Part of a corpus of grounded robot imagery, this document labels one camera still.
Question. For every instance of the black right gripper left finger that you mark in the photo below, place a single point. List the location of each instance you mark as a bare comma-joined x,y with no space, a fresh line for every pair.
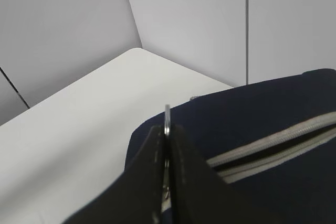
136,196

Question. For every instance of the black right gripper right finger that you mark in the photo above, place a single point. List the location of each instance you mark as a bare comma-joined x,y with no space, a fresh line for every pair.
199,195

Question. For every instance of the navy and white lunch bag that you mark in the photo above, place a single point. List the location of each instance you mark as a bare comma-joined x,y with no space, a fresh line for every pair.
272,143

